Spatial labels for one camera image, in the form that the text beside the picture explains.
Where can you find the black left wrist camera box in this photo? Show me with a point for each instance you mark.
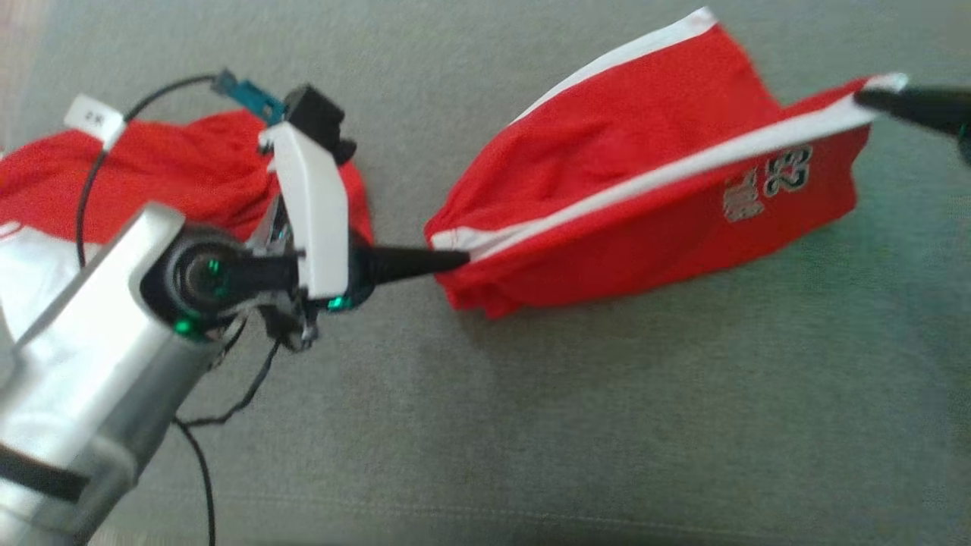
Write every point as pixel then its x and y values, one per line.
pixel 315 114

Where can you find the red and white basketball jersey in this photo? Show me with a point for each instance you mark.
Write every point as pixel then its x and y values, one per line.
pixel 182 167

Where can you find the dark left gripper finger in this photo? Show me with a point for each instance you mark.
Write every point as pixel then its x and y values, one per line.
pixel 410 263

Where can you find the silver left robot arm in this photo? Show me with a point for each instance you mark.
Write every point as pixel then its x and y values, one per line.
pixel 83 379

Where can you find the red shorts with white stripes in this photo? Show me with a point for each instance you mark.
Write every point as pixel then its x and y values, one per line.
pixel 630 174

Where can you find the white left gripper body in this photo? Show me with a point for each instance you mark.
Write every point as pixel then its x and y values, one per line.
pixel 315 220

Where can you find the grey fabric sofa seat cushion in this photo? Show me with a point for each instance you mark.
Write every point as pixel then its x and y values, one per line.
pixel 607 417

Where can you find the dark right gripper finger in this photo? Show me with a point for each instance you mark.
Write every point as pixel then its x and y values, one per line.
pixel 925 105

